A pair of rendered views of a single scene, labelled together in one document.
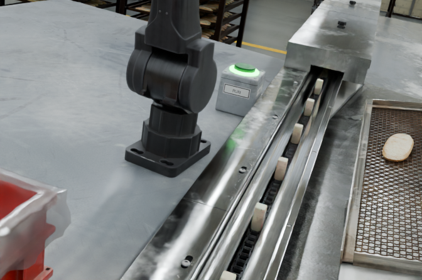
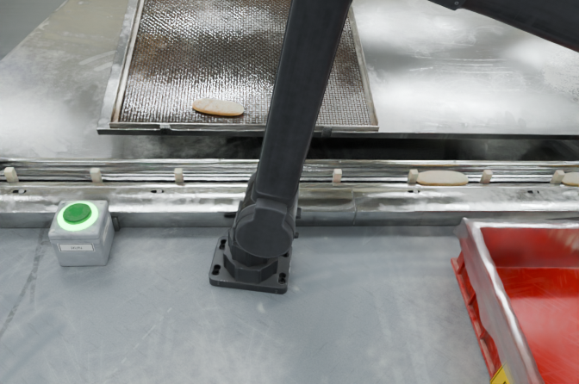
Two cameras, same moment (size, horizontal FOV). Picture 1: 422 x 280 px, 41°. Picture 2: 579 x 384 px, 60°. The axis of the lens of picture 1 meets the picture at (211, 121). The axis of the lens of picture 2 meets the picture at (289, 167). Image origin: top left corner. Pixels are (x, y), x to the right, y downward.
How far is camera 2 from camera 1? 1.05 m
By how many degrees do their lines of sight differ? 90
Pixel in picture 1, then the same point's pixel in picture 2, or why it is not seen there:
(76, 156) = (310, 328)
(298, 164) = (236, 171)
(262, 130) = (201, 194)
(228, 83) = (102, 233)
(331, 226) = not seen: hidden behind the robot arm
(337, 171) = not seen: hidden behind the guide
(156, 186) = (312, 255)
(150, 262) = (428, 204)
